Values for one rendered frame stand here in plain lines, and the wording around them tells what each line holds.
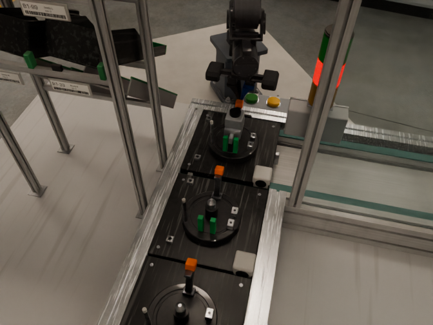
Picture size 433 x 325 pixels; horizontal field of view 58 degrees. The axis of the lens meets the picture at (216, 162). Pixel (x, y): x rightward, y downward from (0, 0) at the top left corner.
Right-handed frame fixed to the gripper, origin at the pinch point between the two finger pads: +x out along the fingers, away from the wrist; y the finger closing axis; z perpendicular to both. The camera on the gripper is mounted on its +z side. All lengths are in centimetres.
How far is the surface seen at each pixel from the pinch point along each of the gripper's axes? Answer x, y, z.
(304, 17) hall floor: 110, -13, 251
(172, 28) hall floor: 110, 94, 203
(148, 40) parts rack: -20.6, 19.0, -13.6
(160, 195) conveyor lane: 13.9, 14.5, -29.2
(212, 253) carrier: 12.2, -2.7, -42.6
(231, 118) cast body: 0.7, 0.3, -10.6
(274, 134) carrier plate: 12.3, -10.7, -1.7
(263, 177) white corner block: 10.2, -10.3, -19.7
